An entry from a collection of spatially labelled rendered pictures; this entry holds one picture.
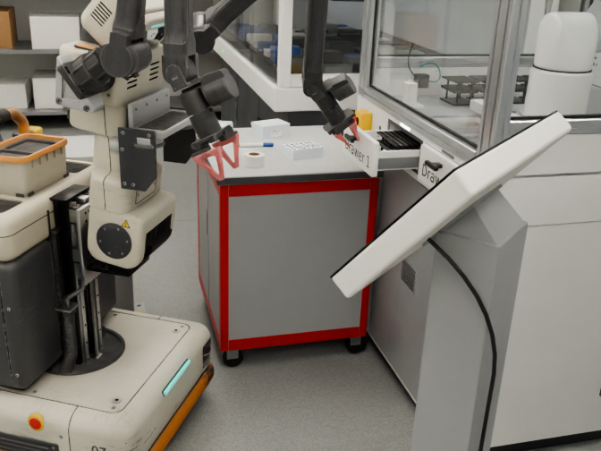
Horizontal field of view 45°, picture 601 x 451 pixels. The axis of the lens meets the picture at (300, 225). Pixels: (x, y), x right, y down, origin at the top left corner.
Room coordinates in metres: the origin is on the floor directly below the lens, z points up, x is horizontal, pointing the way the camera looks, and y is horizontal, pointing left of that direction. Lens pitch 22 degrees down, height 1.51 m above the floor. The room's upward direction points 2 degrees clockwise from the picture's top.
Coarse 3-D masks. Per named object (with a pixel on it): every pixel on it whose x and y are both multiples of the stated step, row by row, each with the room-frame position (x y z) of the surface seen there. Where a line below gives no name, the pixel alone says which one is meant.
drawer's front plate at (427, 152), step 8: (424, 144) 2.12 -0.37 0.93; (424, 152) 2.10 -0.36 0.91; (432, 152) 2.05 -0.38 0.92; (424, 160) 2.09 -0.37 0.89; (432, 160) 2.04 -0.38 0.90; (440, 160) 1.99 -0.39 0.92; (448, 160) 1.96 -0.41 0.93; (424, 168) 2.09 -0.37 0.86; (440, 168) 1.99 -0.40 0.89; (448, 168) 1.94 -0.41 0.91; (424, 176) 2.08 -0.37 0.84; (440, 176) 1.98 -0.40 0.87; (432, 184) 2.02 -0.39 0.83
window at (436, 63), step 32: (384, 0) 2.60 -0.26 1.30; (416, 0) 2.34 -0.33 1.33; (448, 0) 2.13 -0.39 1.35; (480, 0) 1.95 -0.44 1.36; (384, 32) 2.58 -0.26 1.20; (416, 32) 2.32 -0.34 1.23; (448, 32) 2.11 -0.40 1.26; (480, 32) 1.93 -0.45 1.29; (384, 64) 2.56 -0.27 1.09; (416, 64) 2.30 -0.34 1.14; (448, 64) 2.09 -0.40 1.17; (480, 64) 1.91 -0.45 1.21; (416, 96) 2.27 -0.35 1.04; (448, 96) 2.06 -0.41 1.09; (480, 96) 1.89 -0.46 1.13; (448, 128) 2.04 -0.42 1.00
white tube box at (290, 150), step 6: (282, 144) 2.52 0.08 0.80; (288, 144) 2.52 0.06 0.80; (294, 144) 2.52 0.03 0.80; (300, 144) 2.53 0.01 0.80; (306, 144) 2.53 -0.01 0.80; (282, 150) 2.51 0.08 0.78; (288, 150) 2.47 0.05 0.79; (294, 150) 2.45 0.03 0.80; (300, 150) 2.46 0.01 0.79; (306, 150) 2.47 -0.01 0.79; (312, 150) 2.48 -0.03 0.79; (318, 150) 2.50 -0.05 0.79; (288, 156) 2.47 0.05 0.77; (294, 156) 2.45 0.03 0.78; (300, 156) 2.46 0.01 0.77; (306, 156) 2.47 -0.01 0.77; (312, 156) 2.48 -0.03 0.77; (318, 156) 2.50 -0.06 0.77
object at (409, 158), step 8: (376, 136) 2.39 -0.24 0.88; (384, 152) 2.14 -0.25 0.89; (392, 152) 2.15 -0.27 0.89; (400, 152) 2.16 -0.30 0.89; (408, 152) 2.16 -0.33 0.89; (416, 152) 2.17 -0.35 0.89; (384, 160) 2.14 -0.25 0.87; (392, 160) 2.15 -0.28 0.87; (400, 160) 2.15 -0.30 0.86; (408, 160) 2.16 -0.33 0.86; (416, 160) 2.17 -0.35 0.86; (384, 168) 2.14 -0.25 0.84; (392, 168) 2.15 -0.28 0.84; (400, 168) 2.16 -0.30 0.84; (408, 168) 2.16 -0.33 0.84; (416, 168) 2.17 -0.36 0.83
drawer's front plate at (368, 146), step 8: (360, 136) 2.23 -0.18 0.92; (368, 136) 2.19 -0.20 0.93; (344, 144) 2.37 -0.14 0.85; (352, 144) 2.29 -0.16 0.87; (360, 144) 2.22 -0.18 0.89; (368, 144) 2.15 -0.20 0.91; (376, 144) 2.11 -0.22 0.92; (344, 152) 2.37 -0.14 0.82; (368, 152) 2.15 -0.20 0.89; (376, 152) 2.11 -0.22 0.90; (368, 160) 2.14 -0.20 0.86; (376, 160) 2.11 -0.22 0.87; (368, 168) 2.14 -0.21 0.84; (376, 168) 2.11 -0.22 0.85; (376, 176) 2.12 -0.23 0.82
